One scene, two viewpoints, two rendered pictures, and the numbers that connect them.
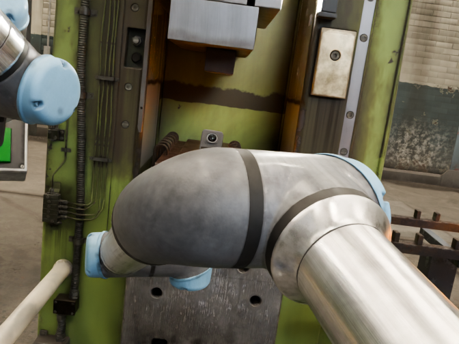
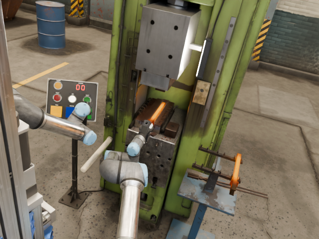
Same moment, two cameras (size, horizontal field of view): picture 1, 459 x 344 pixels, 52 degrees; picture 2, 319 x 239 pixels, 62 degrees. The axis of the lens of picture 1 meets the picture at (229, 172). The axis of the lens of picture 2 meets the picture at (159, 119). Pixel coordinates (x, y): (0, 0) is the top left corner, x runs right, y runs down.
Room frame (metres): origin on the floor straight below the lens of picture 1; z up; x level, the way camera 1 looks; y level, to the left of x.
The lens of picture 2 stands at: (-0.49, -0.38, 2.01)
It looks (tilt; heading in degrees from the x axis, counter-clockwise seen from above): 30 degrees down; 13
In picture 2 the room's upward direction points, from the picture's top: 11 degrees clockwise
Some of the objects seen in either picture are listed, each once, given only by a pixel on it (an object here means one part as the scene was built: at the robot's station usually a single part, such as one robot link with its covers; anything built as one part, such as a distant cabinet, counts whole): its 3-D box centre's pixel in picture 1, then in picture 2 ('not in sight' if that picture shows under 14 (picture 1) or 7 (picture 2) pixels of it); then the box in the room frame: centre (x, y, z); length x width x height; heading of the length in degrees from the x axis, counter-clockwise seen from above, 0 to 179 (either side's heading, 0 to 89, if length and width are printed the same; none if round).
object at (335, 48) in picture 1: (332, 63); (201, 92); (1.25, -0.23, 1.27); 0.09 x 0.02 x 0.17; 92
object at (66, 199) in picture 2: not in sight; (74, 194); (1.01, 0.64, 0.05); 0.22 x 0.22 x 0.09; 2
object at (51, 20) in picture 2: not in sight; (51, 25); (4.52, 3.58, 0.44); 0.59 x 0.59 x 0.88
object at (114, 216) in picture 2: not in sight; (130, 215); (1.06, 0.08, 0.01); 0.58 x 0.39 x 0.01; 92
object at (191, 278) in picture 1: (183, 255); (130, 159); (0.78, 0.06, 0.89); 0.11 x 0.08 x 0.11; 110
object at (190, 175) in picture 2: not in sight; (227, 185); (1.10, -0.60, 0.68); 0.60 x 0.04 x 0.01; 96
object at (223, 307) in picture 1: (208, 250); (157, 141); (1.33, 0.03, 0.69); 0.56 x 0.38 x 0.45; 2
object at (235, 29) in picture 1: (214, 31); (163, 71); (1.32, 0.09, 1.32); 0.42 x 0.20 x 0.10; 2
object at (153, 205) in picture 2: not in sight; (149, 179); (1.33, 0.03, 0.23); 0.55 x 0.37 x 0.47; 2
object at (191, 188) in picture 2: not in sight; (208, 189); (1.00, -0.48, 0.67); 0.40 x 0.30 x 0.02; 90
